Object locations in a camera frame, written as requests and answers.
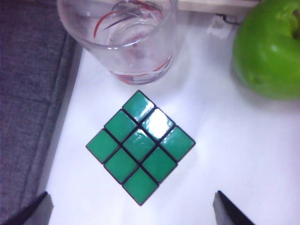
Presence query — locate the grey felt laptop sleeve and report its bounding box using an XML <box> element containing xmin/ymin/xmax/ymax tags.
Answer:
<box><xmin>0</xmin><ymin>0</ymin><xmax>83</xmax><ymax>218</ymax></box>

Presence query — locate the small white tag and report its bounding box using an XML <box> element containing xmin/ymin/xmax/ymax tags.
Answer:
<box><xmin>208</xmin><ymin>15</ymin><xmax>232</xmax><ymax>38</ymax></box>

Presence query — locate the green apple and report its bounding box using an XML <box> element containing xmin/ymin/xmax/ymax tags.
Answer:
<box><xmin>232</xmin><ymin>0</ymin><xmax>300</xmax><ymax>101</ymax></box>

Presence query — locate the clear glass with red print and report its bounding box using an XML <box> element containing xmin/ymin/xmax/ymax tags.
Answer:
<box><xmin>57</xmin><ymin>0</ymin><xmax>181</xmax><ymax>85</ymax></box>

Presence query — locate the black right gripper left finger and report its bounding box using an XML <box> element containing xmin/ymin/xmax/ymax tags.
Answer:
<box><xmin>0</xmin><ymin>191</ymin><xmax>53</xmax><ymax>225</ymax></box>

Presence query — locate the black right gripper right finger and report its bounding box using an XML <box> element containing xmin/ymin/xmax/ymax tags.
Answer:
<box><xmin>212</xmin><ymin>190</ymin><xmax>256</xmax><ymax>225</ymax></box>

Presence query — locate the Rubik's cube with black edges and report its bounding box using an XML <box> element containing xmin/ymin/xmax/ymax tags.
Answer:
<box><xmin>85</xmin><ymin>90</ymin><xmax>196</xmax><ymax>207</ymax></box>

